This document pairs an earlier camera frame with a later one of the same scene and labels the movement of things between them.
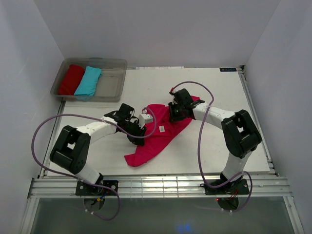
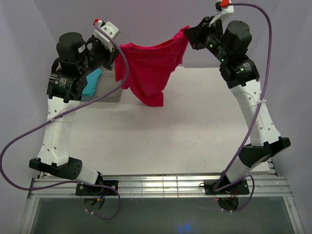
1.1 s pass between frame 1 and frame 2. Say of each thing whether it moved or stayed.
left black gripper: moved
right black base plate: stayed
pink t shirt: moved
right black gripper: moved
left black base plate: stayed
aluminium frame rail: stayed
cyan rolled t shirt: stayed
